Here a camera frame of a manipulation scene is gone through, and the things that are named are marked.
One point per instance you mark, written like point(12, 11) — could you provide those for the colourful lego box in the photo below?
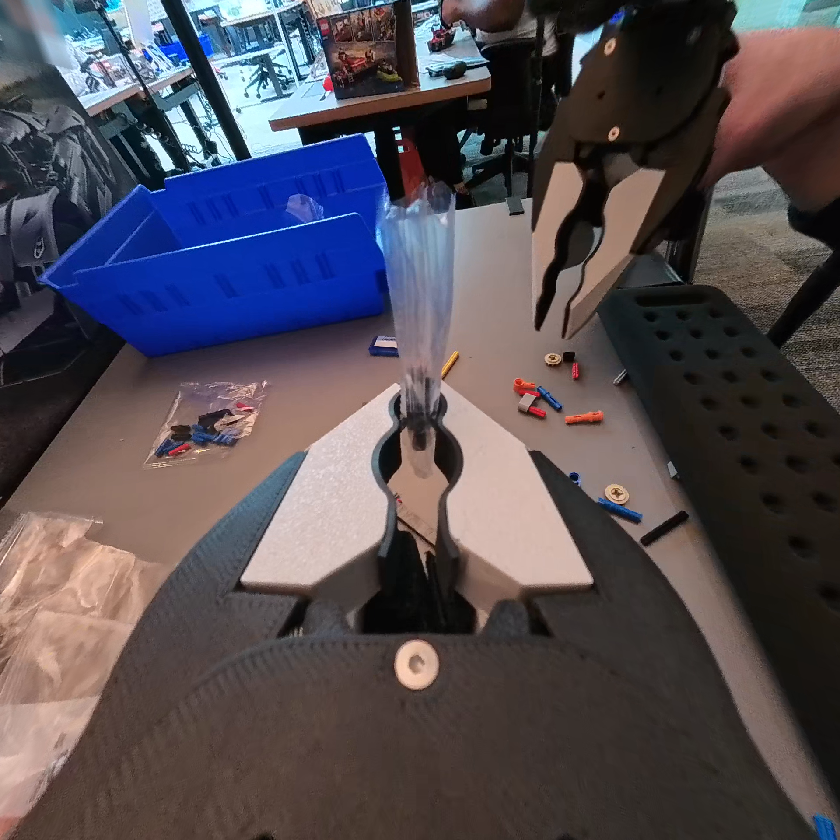
point(361, 52)

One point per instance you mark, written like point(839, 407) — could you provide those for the pile of lego part bags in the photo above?
point(65, 590)

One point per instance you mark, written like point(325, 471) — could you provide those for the cluttered workbench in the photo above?
point(131, 88)

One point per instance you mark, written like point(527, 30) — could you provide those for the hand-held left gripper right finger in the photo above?
point(518, 525)

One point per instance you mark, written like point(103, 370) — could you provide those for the scattered loose lego pieces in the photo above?
point(584, 417)

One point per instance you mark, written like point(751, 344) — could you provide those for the small clear lego bag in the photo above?
point(417, 295)

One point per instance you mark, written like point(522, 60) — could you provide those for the small bag of lego pieces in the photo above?
point(203, 426)

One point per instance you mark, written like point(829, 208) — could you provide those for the crumpled clear plastic bag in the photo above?
point(305, 208)

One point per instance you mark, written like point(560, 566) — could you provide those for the person's right hand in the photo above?
point(781, 111)

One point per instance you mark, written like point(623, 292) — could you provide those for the wooden-edged work table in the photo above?
point(308, 108)

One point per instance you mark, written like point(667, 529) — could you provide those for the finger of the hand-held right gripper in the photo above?
point(623, 216)
point(548, 229)

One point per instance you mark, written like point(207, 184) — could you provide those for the black perforated office chair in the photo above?
point(741, 420)

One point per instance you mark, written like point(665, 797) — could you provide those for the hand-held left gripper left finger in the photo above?
point(321, 518)

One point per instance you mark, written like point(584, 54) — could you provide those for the yellow lego axle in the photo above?
point(450, 365)

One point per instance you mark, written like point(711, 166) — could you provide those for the blue lego beam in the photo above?
point(825, 828)

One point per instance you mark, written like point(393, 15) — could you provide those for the small blue labelled box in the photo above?
point(384, 346)

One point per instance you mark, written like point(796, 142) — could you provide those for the blue plastic storage bin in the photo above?
point(216, 308)

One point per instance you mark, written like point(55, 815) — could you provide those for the black lego set box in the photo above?
point(46, 197)

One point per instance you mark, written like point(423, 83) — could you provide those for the black metal post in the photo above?
point(207, 79)

